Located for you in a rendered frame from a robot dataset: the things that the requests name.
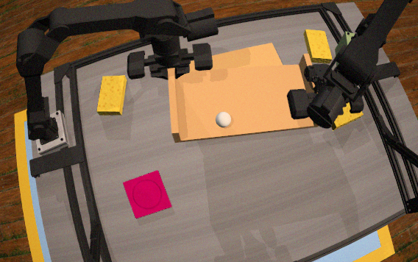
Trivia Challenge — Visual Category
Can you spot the tan low table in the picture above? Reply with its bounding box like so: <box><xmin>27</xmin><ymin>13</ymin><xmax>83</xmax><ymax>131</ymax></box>
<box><xmin>211</xmin><ymin>43</ymin><xmax>283</xmax><ymax>70</ymax></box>

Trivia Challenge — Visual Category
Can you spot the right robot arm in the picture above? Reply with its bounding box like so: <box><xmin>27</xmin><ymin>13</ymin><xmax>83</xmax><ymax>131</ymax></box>
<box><xmin>304</xmin><ymin>0</ymin><xmax>413</xmax><ymax>129</ymax></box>

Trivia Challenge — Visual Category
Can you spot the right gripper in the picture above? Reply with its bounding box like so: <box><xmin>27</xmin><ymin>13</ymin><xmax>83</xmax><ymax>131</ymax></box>
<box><xmin>287</xmin><ymin>89</ymin><xmax>364</xmax><ymax>119</ymax></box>

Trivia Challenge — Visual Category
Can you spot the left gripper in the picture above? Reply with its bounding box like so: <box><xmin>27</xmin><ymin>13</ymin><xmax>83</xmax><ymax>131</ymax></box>
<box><xmin>127</xmin><ymin>43</ymin><xmax>213</xmax><ymax>80</ymax></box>

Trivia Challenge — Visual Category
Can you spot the white ball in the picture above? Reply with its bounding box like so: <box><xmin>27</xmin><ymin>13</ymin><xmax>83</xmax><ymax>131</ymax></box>
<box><xmin>216</xmin><ymin>112</ymin><xmax>231</xmax><ymax>127</ymax></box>

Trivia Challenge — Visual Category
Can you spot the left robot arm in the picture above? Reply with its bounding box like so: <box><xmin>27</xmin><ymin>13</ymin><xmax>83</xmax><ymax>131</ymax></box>
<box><xmin>16</xmin><ymin>0</ymin><xmax>219</xmax><ymax>145</ymax></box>

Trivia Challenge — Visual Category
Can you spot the yellow sponge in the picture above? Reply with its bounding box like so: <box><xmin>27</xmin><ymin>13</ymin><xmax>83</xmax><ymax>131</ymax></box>
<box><xmin>331</xmin><ymin>102</ymin><xmax>363</xmax><ymax>130</ymax></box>
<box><xmin>303</xmin><ymin>29</ymin><xmax>332</xmax><ymax>63</ymax></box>
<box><xmin>96</xmin><ymin>75</ymin><xmax>127</xmax><ymax>116</ymax></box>

